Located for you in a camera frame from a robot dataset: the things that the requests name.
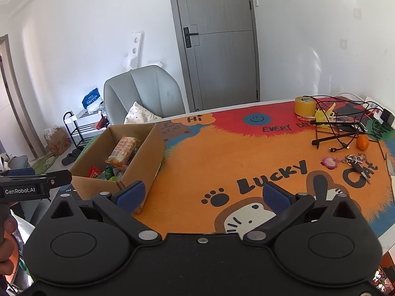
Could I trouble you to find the black slippers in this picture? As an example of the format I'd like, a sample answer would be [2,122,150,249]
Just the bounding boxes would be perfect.
[61,148,82,166]

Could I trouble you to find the black flat pad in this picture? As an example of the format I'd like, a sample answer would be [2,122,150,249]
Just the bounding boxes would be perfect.
[335,103,366,116]

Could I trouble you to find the blue white bag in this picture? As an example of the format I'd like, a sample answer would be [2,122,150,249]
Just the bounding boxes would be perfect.
[81,88,104,113]

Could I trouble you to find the grey door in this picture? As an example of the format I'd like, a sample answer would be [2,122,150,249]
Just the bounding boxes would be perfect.
[166,0,260,113]

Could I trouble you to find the green floor rug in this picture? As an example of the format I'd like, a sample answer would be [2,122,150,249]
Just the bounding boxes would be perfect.
[32,152,59,175]

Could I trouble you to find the black charging cable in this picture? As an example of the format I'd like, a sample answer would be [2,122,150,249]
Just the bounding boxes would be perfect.
[308,94,388,161]

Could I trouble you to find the white power strip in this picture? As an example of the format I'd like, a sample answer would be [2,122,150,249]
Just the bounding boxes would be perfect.
[364,96,395,124]

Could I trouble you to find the small cardboard box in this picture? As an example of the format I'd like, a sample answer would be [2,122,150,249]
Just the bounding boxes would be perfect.
[44,126,71,156]

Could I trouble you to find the pink pixel keychain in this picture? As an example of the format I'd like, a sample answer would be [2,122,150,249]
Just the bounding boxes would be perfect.
[321,156,338,170]

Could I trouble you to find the white foam piece with holes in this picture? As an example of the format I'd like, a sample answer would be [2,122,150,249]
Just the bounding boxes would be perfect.
[120,31,144,70]

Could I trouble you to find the bunch of keys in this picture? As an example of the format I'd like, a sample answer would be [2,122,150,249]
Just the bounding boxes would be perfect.
[339,153,371,184]

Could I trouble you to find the black folding stand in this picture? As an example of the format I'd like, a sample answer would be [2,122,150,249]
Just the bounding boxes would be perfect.
[310,120,368,147]

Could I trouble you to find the black charger adapter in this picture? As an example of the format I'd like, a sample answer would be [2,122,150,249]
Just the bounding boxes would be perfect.
[379,108,395,126]

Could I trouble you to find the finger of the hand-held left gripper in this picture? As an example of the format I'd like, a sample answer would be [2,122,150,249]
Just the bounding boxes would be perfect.
[0,170,73,189]
[5,168,35,176]

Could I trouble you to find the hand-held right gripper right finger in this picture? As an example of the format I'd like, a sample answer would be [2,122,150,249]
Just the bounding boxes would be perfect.
[243,182,356,248]

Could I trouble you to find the white handled knife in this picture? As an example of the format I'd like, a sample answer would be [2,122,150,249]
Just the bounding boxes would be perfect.
[387,160,395,204]

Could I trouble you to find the white dotted cushion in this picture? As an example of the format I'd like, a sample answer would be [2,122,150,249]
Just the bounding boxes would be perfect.
[124,101,163,125]

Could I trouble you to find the black door handle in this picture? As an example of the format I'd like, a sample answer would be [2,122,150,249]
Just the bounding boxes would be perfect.
[183,27,200,49]

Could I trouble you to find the green snack packet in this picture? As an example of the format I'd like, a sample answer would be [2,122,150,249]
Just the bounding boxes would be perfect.
[98,166,124,182]

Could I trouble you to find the yellow plastic bag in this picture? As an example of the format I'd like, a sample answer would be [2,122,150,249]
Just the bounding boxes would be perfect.
[314,103,336,129]

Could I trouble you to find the person's left hand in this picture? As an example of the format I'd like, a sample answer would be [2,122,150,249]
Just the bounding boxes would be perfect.
[0,212,20,277]

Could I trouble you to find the black shoe rack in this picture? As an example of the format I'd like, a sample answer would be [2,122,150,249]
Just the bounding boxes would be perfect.
[63,111,110,149]

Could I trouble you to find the orange biscuit packet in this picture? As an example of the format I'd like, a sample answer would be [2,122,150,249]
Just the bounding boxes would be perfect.
[105,135,141,166]

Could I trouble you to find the grey chair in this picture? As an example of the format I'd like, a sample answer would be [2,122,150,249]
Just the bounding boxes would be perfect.
[103,65,186,126]

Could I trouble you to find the yellow tape roll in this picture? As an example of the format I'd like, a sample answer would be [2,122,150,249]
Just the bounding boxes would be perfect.
[294,96,317,116]

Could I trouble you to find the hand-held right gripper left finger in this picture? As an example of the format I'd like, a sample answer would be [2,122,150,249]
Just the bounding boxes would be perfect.
[49,181,162,248]

